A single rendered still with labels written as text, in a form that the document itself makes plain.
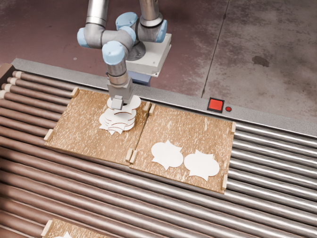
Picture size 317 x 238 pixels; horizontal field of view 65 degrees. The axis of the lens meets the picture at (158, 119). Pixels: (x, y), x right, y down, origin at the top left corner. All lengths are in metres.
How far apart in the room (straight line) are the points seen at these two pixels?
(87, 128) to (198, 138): 0.52
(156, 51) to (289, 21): 2.51
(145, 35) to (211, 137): 0.61
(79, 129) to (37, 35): 2.46
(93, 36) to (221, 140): 0.70
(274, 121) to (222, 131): 0.27
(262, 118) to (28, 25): 3.17
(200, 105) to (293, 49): 2.16
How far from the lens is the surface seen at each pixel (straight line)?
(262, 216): 1.11
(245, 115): 1.31
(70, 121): 1.29
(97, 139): 1.19
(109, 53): 0.90
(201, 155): 1.11
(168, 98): 1.31
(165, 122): 1.20
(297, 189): 1.20
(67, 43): 3.30
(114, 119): 1.19
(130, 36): 1.00
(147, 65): 1.44
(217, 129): 1.20
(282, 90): 2.81
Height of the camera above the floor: 1.93
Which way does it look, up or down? 56 degrees down
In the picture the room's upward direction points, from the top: 2 degrees counter-clockwise
